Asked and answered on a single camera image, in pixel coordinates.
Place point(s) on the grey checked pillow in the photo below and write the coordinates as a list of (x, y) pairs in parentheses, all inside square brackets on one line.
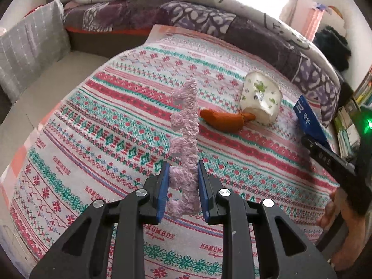
[(32, 46)]

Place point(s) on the black furry cloth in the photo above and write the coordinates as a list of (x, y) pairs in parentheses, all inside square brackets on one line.
[(331, 46)]

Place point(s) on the person's right hand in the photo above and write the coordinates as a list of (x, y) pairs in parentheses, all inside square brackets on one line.
[(354, 229)]

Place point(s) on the row of books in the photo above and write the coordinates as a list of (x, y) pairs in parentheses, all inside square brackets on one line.
[(345, 133)]

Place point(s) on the green print paper cup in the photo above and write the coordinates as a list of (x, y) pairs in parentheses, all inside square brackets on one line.
[(261, 98)]

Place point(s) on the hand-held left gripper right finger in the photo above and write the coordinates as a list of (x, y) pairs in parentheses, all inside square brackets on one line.
[(203, 191)]

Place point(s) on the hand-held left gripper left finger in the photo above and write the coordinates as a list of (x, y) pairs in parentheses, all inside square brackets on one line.
[(162, 191)]

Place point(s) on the purple patterned quilt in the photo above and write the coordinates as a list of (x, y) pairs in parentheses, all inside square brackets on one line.
[(203, 17)]

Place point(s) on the orange stuffed cloth piece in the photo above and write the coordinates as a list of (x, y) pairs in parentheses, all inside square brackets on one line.
[(223, 119)]

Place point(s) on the pink striped cloth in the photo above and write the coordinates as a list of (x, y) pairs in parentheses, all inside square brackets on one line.
[(314, 20)]

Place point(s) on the blue and white carton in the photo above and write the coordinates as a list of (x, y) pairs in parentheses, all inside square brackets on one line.
[(308, 119)]

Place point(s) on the pink fluffy fabric strip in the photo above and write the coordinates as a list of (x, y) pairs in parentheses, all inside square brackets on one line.
[(186, 128)]

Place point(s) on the grey sofa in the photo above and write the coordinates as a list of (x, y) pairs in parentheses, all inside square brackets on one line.
[(43, 93)]

